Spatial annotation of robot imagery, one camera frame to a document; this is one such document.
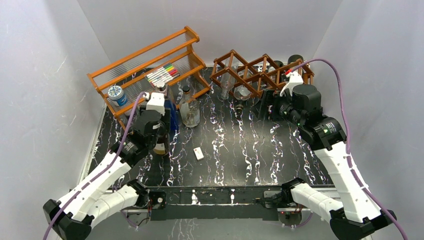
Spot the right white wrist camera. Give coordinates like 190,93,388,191
279,69,304,97

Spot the orange wooden shelf rack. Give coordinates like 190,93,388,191
87,26,210,128

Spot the clear bottle black cap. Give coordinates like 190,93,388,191
233,84,252,113

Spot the small white card box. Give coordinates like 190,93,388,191
193,147,205,161

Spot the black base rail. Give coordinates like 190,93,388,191
117,185,332,222

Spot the clear glass bottle white label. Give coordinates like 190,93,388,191
179,85,200,128

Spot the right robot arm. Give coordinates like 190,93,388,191
254,84,396,240

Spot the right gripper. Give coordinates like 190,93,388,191
249,89,304,128

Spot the purple cable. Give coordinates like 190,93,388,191
286,58,410,240
42,91,150,240

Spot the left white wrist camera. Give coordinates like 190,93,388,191
146,92,166,116

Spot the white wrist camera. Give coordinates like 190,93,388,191
146,92,166,116
279,69,304,97

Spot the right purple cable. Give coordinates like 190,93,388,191
286,58,410,240

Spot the pack of coloured markers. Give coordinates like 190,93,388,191
146,63,180,87

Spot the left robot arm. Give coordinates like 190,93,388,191
42,108,170,240

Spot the blue white jar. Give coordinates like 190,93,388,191
107,85,128,107

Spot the brown wooden wine rack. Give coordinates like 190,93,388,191
209,49,301,98

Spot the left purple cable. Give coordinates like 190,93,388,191
42,91,150,240

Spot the blue square bottle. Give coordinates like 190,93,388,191
155,80,180,132

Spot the dark bottle gold cap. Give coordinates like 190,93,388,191
153,128,170,155

